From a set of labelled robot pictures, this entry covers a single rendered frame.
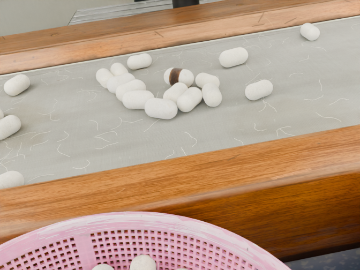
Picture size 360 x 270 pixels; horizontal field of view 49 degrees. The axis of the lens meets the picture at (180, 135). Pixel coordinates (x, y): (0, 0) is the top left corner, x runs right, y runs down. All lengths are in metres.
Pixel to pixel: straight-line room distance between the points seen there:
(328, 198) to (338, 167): 0.03
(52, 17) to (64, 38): 2.06
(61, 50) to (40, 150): 0.24
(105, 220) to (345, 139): 0.20
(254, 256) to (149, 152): 0.17
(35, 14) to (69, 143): 2.33
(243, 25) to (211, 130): 0.27
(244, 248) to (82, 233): 0.11
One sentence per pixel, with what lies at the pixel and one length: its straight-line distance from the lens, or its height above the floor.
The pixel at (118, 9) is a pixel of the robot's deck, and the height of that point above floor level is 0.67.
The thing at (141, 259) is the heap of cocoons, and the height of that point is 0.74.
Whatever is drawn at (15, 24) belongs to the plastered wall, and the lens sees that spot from 2.79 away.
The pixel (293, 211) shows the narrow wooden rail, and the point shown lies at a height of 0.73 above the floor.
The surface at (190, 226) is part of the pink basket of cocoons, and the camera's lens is 0.26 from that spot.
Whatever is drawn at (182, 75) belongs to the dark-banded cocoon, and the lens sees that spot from 0.47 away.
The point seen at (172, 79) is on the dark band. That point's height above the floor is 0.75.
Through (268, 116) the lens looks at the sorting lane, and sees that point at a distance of 0.41.
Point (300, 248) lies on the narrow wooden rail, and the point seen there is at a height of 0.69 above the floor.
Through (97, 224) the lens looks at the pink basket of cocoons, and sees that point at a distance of 0.28.
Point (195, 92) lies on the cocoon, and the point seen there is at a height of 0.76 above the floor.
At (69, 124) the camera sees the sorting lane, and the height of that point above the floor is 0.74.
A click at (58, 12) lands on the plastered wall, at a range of 2.69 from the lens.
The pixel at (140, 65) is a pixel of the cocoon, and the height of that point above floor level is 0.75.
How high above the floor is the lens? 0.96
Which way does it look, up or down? 34 degrees down
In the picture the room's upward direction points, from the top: 8 degrees counter-clockwise
